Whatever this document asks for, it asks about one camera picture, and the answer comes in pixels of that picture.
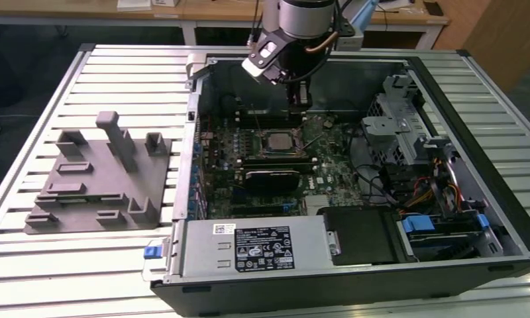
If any black graphics card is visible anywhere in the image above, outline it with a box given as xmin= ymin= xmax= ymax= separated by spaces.
xmin=242 ymin=168 xmax=301 ymax=196

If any grey parts rack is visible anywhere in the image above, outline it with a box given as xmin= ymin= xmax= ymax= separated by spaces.
xmin=22 ymin=111 xmax=174 ymax=236

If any black camera cable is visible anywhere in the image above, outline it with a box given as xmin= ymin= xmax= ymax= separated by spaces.
xmin=285 ymin=0 xmax=342 ymax=84

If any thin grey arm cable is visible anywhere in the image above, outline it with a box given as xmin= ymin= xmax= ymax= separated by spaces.
xmin=246 ymin=0 xmax=264 ymax=50

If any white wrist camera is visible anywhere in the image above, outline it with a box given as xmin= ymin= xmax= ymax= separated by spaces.
xmin=241 ymin=31 xmax=289 ymax=86

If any blue disk carrier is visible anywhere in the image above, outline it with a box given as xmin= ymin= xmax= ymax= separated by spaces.
xmin=401 ymin=214 xmax=437 ymax=235

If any grey case handle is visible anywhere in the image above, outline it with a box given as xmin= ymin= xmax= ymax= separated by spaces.
xmin=185 ymin=52 xmax=212 ymax=89

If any wooden cabinet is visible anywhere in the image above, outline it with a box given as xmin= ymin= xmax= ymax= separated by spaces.
xmin=432 ymin=0 xmax=530 ymax=90

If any green motherboard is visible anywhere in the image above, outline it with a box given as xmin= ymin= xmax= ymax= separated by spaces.
xmin=193 ymin=112 xmax=369 ymax=220

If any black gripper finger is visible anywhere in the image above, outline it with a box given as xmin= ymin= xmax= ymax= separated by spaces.
xmin=300 ymin=81 xmax=313 ymax=113
xmin=288 ymin=81 xmax=301 ymax=113

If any black plastic shroud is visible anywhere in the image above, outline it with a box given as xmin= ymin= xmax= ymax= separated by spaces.
xmin=317 ymin=205 xmax=414 ymax=266

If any coloured wire bundle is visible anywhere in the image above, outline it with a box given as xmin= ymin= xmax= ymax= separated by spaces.
xmin=405 ymin=158 xmax=465 ymax=213

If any black PC case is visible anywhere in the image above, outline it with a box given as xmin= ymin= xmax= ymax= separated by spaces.
xmin=149 ymin=54 xmax=530 ymax=317

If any grey power supply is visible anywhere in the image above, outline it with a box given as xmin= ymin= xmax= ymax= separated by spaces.
xmin=178 ymin=217 xmax=340 ymax=278

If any CPU socket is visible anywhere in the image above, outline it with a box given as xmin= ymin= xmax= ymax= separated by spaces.
xmin=256 ymin=129 xmax=302 ymax=157

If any silver heat sink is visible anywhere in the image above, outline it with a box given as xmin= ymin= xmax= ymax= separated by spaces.
xmin=304 ymin=195 xmax=330 ymax=216

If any metal drive cage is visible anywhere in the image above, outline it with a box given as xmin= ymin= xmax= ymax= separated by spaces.
xmin=361 ymin=74 xmax=452 ymax=166

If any black expansion slot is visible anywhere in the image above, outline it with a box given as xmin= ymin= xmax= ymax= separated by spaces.
xmin=229 ymin=204 xmax=285 ymax=215

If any silver CPU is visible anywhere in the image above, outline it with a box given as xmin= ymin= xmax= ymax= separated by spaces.
xmin=264 ymin=132 xmax=296 ymax=150

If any wooden desk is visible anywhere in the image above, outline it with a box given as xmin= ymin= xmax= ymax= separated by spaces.
xmin=0 ymin=0 xmax=452 ymax=50

